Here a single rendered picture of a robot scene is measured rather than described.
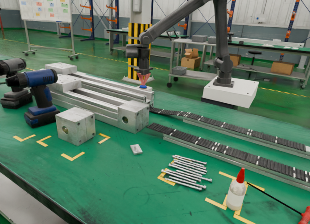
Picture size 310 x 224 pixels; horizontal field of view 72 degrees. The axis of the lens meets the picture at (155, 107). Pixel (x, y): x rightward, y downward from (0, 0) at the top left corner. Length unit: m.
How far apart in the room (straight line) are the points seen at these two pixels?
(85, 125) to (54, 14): 5.93
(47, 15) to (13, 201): 5.71
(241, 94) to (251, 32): 7.19
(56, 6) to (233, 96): 5.80
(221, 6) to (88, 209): 1.08
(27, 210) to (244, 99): 1.32
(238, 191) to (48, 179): 0.50
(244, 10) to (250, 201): 8.02
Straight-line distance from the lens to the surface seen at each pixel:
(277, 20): 8.37
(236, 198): 0.59
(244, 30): 8.44
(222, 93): 1.29
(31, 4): 7.01
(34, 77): 0.91
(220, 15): 1.25
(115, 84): 1.20
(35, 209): 1.43
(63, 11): 6.47
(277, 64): 5.63
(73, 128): 0.78
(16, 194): 1.56
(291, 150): 0.94
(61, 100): 1.14
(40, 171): 0.73
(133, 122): 0.84
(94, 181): 0.65
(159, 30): 1.15
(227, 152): 0.75
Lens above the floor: 1.21
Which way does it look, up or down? 23 degrees down
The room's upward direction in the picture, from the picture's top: 4 degrees clockwise
